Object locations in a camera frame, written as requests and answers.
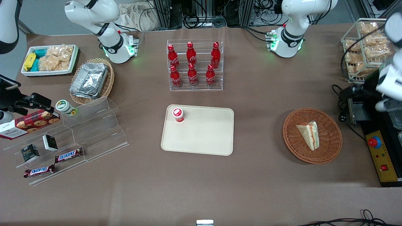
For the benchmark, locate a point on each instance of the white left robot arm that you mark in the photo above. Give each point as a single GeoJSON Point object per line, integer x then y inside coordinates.
{"type": "Point", "coordinates": [292, 37]}

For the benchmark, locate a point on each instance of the clear acrylic stepped shelf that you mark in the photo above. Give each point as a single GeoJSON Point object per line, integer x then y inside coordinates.
{"type": "Point", "coordinates": [94, 131]}

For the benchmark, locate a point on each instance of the triangular sandwich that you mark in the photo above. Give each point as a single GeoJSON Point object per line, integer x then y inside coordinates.
{"type": "Point", "coordinates": [309, 135]}

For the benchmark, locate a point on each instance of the beige plastic tray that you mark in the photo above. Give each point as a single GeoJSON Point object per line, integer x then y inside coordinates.
{"type": "Point", "coordinates": [204, 135]}

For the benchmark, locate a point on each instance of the red tartan cookie box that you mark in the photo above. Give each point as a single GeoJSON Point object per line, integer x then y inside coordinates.
{"type": "Point", "coordinates": [31, 123]}

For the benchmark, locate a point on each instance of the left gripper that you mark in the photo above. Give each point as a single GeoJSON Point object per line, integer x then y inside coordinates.
{"type": "Point", "coordinates": [368, 84]}

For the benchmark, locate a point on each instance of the red cola bottle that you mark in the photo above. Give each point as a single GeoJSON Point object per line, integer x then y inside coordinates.
{"type": "Point", "coordinates": [215, 56]}
{"type": "Point", "coordinates": [192, 76]}
{"type": "Point", "coordinates": [191, 55]}
{"type": "Point", "coordinates": [175, 78]}
{"type": "Point", "coordinates": [210, 77]}
{"type": "Point", "coordinates": [172, 58]}

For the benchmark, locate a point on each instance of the white rectangular plastic bin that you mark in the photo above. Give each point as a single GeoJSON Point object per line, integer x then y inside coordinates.
{"type": "Point", "coordinates": [50, 72]}

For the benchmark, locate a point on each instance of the brown snickers bar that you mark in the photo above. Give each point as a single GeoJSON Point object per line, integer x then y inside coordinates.
{"type": "Point", "coordinates": [39, 171]}
{"type": "Point", "coordinates": [69, 155]}

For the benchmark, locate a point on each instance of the green white lidded cup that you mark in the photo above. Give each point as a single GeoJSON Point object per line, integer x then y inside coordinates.
{"type": "Point", "coordinates": [64, 106]}

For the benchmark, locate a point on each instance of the silver foil container stack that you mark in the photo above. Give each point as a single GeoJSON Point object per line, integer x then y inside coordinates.
{"type": "Point", "coordinates": [89, 80]}

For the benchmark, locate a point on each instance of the teal snack packet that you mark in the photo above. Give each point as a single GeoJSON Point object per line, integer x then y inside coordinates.
{"type": "Point", "coordinates": [40, 52]}
{"type": "Point", "coordinates": [35, 65]}

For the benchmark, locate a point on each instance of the yellow snack packet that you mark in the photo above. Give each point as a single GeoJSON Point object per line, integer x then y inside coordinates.
{"type": "Point", "coordinates": [29, 61]}

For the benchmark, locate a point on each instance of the clear acrylic bottle rack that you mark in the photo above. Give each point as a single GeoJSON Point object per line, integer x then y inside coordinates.
{"type": "Point", "coordinates": [201, 84]}

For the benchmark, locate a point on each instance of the aluminium frame rack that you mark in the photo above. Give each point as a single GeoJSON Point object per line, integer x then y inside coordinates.
{"type": "Point", "coordinates": [163, 12]}

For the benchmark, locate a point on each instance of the large clear cracker bag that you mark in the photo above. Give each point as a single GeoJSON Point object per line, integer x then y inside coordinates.
{"type": "Point", "coordinates": [56, 59]}

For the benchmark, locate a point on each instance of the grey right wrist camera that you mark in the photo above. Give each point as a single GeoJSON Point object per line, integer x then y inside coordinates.
{"type": "Point", "coordinates": [5, 118]}

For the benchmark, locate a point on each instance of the small black white box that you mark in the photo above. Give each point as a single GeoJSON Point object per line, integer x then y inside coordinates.
{"type": "Point", "coordinates": [50, 143]}

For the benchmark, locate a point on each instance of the small black cocoa box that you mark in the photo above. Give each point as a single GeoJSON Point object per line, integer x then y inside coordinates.
{"type": "Point", "coordinates": [30, 153]}

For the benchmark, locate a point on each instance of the round brown wicker basket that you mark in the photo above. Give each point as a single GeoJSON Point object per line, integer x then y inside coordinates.
{"type": "Point", "coordinates": [329, 138]}

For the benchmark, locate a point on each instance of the black machine with grey parts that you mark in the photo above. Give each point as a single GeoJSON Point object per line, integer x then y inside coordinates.
{"type": "Point", "coordinates": [361, 111]}

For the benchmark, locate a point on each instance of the oval light wicker basket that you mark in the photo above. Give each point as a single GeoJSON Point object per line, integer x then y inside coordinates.
{"type": "Point", "coordinates": [108, 84]}

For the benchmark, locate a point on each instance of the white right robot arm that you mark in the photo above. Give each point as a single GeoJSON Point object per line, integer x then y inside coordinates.
{"type": "Point", "coordinates": [106, 18]}

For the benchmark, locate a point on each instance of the red lidded small cup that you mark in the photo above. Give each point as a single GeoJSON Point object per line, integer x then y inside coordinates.
{"type": "Point", "coordinates": [178, 114]}

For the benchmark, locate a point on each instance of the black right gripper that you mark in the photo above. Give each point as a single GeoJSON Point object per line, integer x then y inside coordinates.
{"type": "Point", "coordinates": [8, 98]}

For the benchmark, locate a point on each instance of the steel pan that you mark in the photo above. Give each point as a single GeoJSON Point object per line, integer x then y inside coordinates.
{"type": "Point", "coordinates": [397, 121]}

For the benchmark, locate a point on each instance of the yellow emergency stop control panel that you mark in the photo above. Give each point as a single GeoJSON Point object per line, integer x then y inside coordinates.
{"type": "Point", "coordinates": [381, 157]}

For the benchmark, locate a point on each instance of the clear bagged cracker pack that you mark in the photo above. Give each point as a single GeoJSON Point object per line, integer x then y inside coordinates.
{"type": "Point", "coordinates": [353, 46]}
{"type": "Point", "coordinates": [358, 69]}
{"type": "Point", "coordinates": [353, 57]}
{"type": "Point", "coordinates": [369, 28]}
{"type": "Point", "coordinates": [375, 47]}

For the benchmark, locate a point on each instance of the beige cloth bag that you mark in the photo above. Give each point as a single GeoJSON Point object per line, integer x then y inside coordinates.
{"type": "Point", "coordinates": [138, 17]}

